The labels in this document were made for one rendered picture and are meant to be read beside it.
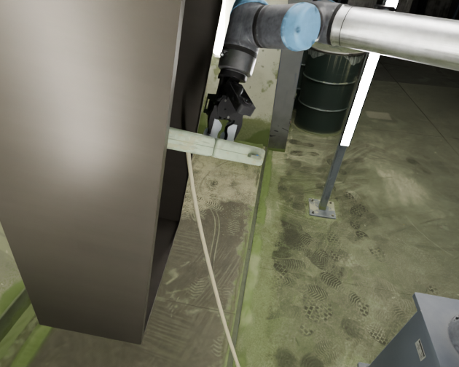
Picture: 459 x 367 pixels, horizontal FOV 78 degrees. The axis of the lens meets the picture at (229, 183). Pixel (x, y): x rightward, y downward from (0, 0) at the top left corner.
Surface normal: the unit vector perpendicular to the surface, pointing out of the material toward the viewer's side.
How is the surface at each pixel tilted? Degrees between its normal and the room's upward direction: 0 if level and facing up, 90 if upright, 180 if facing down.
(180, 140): 71
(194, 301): 0
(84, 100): 90
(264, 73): 90
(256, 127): 90
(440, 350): 0
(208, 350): 0
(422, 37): 75
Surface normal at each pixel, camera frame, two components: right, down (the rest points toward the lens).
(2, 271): 0.84, -0.31
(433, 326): 0.04, -0.79
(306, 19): 0.69, 0.36
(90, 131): -0.09, 0.61
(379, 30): -0.62, 0.24
